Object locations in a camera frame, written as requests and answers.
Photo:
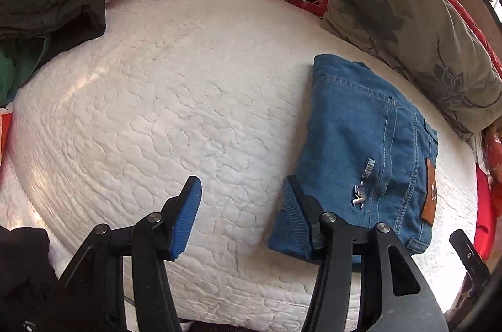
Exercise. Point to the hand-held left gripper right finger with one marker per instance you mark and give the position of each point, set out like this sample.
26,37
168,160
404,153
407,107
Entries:
294,210

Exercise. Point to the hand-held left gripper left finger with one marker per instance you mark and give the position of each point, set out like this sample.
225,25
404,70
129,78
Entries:
186,222

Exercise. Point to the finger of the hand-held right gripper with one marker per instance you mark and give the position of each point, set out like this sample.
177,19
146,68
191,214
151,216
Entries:
468,257

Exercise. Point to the blue denim pants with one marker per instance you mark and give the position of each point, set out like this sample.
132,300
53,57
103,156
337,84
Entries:
353,128

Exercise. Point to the plain red cloth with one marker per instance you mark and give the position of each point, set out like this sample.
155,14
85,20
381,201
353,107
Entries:
484,210

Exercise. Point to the cream floral cloth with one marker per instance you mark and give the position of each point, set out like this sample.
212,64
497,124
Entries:
490,147

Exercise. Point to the white quilted mattress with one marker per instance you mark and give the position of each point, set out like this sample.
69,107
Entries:
157,100

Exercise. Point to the grey floral pillow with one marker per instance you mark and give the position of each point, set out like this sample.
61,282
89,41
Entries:
411,14

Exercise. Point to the green cloth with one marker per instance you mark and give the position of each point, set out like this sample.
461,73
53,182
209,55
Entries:
15,69

